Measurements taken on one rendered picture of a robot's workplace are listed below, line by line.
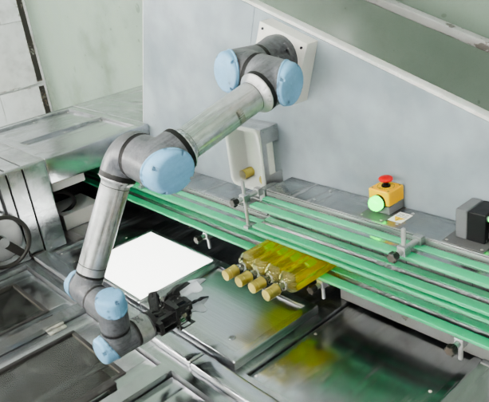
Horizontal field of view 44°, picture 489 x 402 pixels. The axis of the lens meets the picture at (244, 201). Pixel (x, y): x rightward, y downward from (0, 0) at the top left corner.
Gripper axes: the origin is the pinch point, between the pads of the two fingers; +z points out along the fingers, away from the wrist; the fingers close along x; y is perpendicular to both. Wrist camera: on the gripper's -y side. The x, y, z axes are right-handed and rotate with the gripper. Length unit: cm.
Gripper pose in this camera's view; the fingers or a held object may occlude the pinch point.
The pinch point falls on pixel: (202, 289)
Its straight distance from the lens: 178.2
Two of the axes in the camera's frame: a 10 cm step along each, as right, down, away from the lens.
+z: 7.4, -3.6, 5.8
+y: 6.6, 2.0, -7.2
